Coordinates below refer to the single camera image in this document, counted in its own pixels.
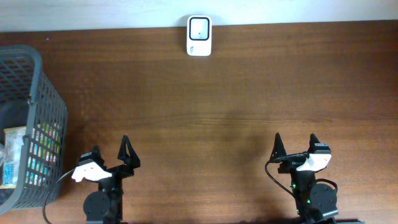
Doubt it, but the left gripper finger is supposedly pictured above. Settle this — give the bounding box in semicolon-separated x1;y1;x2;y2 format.
90;146;104;167
118;135;141;169

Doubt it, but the grey plastic mesh basket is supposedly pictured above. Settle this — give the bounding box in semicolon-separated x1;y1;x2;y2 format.
1;45;68;214

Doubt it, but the white barcode scanner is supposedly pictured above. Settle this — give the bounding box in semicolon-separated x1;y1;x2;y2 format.
187;15;213;57

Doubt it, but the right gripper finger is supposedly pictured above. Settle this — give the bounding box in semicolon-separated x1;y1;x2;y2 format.
269;133;287;162
308;133;320;153

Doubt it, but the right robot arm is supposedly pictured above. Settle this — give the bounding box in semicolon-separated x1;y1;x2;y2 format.
264;133;338;223

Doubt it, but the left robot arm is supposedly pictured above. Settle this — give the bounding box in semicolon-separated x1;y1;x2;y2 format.
72;135;141;223

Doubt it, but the green tea carton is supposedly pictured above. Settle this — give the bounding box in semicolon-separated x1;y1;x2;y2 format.
25;123;62;187

